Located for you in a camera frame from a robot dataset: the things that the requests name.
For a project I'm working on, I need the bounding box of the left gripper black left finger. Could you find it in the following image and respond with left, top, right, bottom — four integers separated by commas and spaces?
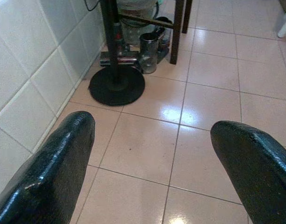
0, 111, 96, 224

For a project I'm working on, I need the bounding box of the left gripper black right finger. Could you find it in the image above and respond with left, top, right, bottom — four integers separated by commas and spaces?
210, 120, 286, 224

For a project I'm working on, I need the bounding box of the black fan stand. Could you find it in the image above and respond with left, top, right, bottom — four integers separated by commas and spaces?
88, 0, 146, 107

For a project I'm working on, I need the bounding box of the vacuum cleaner head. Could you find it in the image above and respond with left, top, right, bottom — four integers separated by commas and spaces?
99, 28, 171, 68

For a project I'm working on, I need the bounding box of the white furniture leg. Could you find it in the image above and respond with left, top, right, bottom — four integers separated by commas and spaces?
277, 4, 286, 39

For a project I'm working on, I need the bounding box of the clear glass jar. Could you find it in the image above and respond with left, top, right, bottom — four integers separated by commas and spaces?
139, 32, 159, 75

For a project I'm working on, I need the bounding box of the translucent plastic bucket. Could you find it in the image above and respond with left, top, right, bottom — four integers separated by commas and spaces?
116, 0, 158, 46

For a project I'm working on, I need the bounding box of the thin black cable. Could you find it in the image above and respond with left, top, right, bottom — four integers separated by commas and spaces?
84, 0, 100, 12

